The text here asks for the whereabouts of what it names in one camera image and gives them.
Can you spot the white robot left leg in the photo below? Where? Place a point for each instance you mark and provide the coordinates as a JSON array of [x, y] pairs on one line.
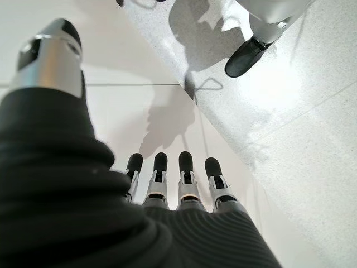
[[273, 16]]

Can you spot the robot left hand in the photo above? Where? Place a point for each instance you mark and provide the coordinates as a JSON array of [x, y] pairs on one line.
[[55, 195]]

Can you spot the white cabinet door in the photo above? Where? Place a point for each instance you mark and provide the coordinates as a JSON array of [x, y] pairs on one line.
[[111, 42], [125, 117]]

